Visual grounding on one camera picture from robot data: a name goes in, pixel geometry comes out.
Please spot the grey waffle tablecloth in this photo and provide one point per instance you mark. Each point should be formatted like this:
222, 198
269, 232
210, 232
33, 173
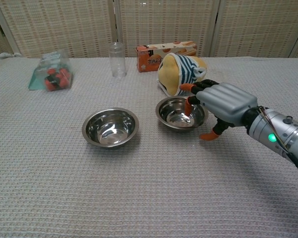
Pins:
114, 193

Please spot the clear plastic bottle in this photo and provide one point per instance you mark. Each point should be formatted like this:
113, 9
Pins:
117, 60

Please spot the woven folding screen panel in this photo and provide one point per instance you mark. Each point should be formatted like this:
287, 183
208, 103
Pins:
258, 24
164, 22
57, 24

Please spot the clear bag of red caps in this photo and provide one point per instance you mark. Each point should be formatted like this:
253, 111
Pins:
55, 77

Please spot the yellow plush toy striped cloth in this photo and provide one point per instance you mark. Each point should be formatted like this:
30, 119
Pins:
172, 74

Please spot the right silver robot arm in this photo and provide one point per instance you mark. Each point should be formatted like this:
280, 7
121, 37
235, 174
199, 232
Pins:
283, 134

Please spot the orange biscuit box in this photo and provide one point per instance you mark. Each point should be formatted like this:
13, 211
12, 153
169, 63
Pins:
149, 62

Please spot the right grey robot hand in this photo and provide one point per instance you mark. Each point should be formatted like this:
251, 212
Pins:
226, 101

